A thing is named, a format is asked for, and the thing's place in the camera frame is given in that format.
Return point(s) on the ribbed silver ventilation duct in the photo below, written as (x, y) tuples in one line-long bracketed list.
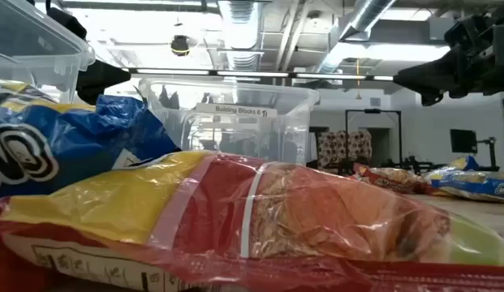
[(241, 24)]

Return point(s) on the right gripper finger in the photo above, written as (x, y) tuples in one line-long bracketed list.
[(434, 77)]

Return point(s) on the black monitor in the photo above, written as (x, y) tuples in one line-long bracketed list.
[(463, 141)]

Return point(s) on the black low metal bench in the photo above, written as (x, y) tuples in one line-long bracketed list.
[(414, 164)]

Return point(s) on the long ceiling light strip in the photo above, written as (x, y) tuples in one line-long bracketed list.
[(251, 74)]

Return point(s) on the floral patterned cloth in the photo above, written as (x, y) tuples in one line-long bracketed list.
[(337, 148)]

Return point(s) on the blue Maruchan noodle packet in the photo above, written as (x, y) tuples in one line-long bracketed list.
[(470, 184), (113, 130)]

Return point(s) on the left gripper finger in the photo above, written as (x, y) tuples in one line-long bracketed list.
[(99, 79)]

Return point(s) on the black dome ceiling camera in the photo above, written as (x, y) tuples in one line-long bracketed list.
[(180, 44)]

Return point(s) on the small grey wall box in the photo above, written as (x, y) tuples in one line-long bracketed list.
[(375, 101)]

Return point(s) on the black metal frame stand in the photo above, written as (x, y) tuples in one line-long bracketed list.
[(373, 110)]

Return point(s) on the wide silver spiral duct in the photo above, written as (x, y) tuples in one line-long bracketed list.
[(365, 16)]

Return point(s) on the clear plastic storage bin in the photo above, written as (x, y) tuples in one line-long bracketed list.
[(32, 40)]

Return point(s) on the labelled clear plastic bin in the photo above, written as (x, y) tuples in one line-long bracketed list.
[(276, 134)]

